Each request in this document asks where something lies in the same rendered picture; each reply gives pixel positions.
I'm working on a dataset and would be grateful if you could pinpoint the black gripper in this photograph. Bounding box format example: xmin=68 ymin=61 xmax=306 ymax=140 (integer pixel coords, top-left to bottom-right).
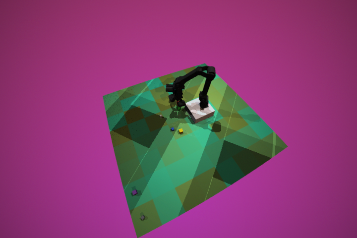
xmin=173 ymin=90 xmax=186 ymax=107

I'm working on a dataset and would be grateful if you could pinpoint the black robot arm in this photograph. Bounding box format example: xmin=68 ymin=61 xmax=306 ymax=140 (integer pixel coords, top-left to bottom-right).
xmin=166 ymin=65 xmax=216 ymax=109

